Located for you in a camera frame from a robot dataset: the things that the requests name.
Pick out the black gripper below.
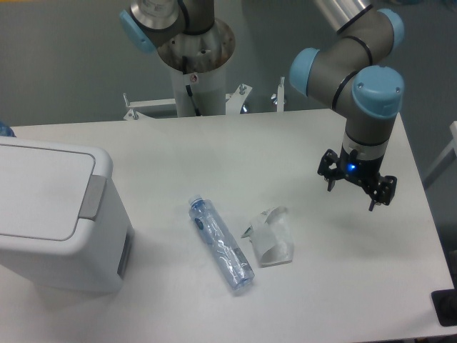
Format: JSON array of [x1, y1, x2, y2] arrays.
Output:
[[317, 144, 397, 212]]

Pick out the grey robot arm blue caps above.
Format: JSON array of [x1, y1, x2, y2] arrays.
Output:
[[119, 1, 404, 206]]

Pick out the white trash can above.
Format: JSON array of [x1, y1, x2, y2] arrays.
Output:
[[1, 137, 134, 293]]

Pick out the white trash can lid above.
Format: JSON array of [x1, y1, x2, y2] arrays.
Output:
[[1, 138, 113, 241]]

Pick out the blue object behind trash can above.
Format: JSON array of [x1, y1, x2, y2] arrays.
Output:
[[0, 121, 16, 137]]

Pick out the white furniture leg right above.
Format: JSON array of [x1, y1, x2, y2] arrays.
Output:
[[423, 121, 456, 189]]

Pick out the crumpled white paper bag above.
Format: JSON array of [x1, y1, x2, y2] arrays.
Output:
[[241, 206, 294, 268]]

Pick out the black object at table edge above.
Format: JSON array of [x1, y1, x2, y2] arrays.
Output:
[[431, 289, 456, 327]]

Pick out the clear plastic water bottle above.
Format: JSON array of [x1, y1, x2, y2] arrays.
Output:
[[189, 195, 255, 292]]

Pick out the white pedestal base frame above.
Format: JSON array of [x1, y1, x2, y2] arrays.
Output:
[[122, 76, 287, 121]]

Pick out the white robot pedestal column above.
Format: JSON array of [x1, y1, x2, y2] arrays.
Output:
[[158, 19, 236, 96]]

